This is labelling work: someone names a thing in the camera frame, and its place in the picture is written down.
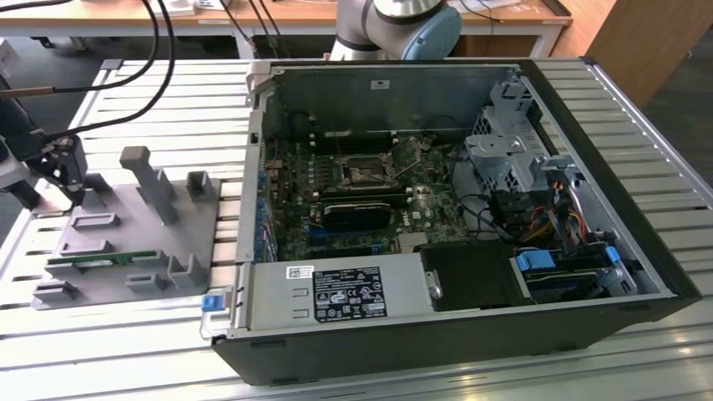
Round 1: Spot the black power supply label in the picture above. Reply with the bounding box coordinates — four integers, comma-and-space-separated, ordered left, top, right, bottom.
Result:
309, 270, 388, 323

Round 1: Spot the silver drive cage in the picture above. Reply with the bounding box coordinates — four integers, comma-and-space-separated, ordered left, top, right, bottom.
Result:
464, 80, 560, 198

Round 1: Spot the metal locking lever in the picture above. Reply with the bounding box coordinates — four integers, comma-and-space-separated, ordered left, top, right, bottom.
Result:
396, 156, 425, 186

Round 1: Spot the metal socket cover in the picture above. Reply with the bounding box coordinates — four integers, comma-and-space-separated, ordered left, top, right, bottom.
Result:
389, 135, 432, 175

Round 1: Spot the wooden desk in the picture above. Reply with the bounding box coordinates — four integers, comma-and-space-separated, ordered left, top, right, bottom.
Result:
0, 0, 575, 60

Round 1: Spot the wooden cabinet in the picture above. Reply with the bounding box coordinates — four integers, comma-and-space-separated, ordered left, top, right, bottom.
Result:
555, 0, 713, 109

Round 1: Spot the black plastic shroud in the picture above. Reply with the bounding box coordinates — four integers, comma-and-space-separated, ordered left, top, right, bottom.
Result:
413, 241, 529, 314

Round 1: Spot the silver power supply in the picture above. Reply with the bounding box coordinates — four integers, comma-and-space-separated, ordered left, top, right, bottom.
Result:
237, 253, 437, 334

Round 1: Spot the coloured wire bundle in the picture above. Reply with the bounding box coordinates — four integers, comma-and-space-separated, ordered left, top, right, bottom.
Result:
521, 175, 589, 244

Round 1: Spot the green RAM stick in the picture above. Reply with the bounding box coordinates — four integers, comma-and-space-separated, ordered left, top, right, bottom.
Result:
47, 249, 159, 269

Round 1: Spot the blue disk carrier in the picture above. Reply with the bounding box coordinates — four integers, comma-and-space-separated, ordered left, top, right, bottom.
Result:
515, 247, 557, 276

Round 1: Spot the thin black wire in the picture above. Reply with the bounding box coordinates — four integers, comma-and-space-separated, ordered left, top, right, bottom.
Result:
452, 193, 507, 236

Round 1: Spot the grey parts rack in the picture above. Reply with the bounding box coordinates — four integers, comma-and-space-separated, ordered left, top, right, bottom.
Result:
31, 145, 224, 312

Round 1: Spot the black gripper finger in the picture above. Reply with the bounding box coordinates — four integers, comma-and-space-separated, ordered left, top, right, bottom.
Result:
7, 176, 43, 211
44, 135, 88, 206

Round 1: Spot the silver chipset heatsink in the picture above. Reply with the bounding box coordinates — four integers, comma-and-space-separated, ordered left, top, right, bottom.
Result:
397, 232, 429, 254

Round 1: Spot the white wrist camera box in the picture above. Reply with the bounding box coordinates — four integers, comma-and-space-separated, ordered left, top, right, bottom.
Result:
0, 135, 31, 191

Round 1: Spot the green motherboard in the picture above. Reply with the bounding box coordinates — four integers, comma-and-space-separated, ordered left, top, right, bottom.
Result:
255, 132, 471, 263

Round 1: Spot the thick black cable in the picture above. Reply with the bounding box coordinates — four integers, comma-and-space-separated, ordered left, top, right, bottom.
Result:
50, 0, 175, 139

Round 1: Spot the CPU socket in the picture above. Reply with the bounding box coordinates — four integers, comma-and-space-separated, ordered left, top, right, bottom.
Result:
337, 154, 400, 190

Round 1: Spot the black RAM slot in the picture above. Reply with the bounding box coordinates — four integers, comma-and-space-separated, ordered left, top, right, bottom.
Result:
316, 188, 408, 206
312, 132, 397, 155

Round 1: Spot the black PC case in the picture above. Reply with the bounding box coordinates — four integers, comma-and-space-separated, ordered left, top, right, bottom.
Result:
209, 57, 704, 388

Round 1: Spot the black graphics card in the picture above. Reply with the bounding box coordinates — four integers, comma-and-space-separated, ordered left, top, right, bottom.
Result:
321, 201, 393, 234

